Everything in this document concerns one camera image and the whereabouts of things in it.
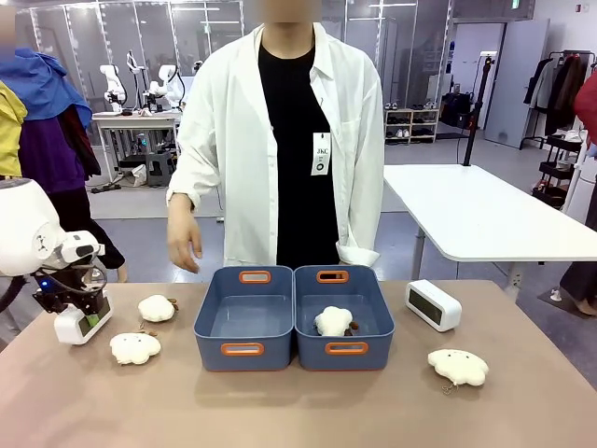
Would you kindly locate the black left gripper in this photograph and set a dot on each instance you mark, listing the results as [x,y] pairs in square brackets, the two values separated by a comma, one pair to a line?
[65,284]

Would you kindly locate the white digital clock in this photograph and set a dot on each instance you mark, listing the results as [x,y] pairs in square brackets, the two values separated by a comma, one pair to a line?
[440,303]
[70,329]

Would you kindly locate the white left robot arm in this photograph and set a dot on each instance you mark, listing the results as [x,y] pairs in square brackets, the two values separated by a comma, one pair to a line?
[23,224]

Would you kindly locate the person right hand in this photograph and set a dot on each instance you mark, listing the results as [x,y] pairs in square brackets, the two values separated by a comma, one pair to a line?
[183,238]

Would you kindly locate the white cloud plush toy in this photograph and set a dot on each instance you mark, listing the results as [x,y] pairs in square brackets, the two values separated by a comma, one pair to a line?
[135,347]
[156,309]
[332,321]
[459,366]

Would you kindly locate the black trousers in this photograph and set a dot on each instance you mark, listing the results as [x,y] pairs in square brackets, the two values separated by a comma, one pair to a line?
[93,233]

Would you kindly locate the purple garment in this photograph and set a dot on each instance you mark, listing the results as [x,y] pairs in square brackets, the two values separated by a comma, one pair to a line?
[44,154]

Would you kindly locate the grey step stool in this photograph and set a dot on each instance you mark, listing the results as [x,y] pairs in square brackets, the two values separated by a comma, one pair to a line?
[160,168]

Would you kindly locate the yellow garment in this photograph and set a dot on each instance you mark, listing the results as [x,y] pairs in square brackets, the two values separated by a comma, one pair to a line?
[9,135]

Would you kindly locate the white background workbench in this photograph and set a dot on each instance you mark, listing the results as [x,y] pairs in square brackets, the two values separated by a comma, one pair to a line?
[135,119]

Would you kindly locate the person in white shirt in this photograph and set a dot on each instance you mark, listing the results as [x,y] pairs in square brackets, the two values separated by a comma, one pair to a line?
[224,140]

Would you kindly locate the blue hooded garment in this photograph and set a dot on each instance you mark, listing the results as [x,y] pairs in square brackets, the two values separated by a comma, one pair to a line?
[42,84]

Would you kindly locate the black t-shirt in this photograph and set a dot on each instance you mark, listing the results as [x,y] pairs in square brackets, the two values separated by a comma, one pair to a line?
[294,163]

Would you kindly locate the white paper tag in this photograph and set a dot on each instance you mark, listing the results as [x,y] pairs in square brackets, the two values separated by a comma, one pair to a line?
[321,154]

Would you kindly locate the person blurred head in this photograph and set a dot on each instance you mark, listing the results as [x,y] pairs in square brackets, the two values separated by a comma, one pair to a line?
[280,11]

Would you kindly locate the wooden shoe rack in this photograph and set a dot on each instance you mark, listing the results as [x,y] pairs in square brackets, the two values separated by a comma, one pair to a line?
[411,125]

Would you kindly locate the white table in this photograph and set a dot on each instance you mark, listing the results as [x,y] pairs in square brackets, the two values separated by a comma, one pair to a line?
[476,210]

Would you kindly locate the black bags pile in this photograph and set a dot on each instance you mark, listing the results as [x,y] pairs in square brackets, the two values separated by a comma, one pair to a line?
[459,109]

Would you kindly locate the black tripod stand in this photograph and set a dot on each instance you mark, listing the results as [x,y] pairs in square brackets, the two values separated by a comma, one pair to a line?
[478,107]

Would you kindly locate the black trolley cart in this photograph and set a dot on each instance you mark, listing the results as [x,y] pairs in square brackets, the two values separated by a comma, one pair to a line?
[557,168]

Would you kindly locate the dark trousered bystander legs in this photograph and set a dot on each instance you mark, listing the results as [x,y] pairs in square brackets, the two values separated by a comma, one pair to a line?
[580,284]

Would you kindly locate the clothes rack with coats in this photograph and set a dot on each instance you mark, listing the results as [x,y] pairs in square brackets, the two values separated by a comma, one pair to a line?
[559,93]

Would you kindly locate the red garment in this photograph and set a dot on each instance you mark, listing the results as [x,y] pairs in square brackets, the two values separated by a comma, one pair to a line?
[588,107]

